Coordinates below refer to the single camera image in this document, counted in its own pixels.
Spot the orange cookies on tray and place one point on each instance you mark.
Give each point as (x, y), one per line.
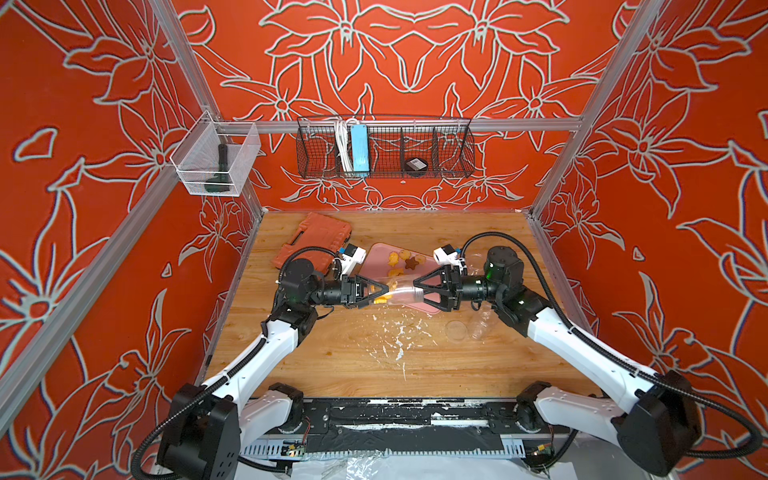
(404, 262)

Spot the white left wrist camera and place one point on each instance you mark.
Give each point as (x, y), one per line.
(351, 256)

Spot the clear acrylic wall box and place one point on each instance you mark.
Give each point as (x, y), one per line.
(196, 157)

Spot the light blue box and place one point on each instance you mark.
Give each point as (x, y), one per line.
(360, 150)

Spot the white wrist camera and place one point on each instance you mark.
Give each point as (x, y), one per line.
(351, 256)
(447, 255)

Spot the dark green flashlight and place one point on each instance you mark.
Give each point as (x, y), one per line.
(220, 181)

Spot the pink plastic tray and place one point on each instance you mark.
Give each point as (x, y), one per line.
(375, 266)

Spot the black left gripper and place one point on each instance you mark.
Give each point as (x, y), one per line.
(350, 293)

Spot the black wire wall basket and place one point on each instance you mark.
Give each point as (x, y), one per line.
(447, 144)

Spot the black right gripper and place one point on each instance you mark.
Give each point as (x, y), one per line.
(448, 288)

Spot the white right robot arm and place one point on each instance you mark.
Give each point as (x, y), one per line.
(652, 417)

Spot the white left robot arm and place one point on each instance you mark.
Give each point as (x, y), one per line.
(209, 424)

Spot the clear cookie jar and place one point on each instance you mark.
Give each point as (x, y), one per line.
(481, 323)
(400, 293)

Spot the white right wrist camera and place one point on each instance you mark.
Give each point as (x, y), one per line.
(447, 255)

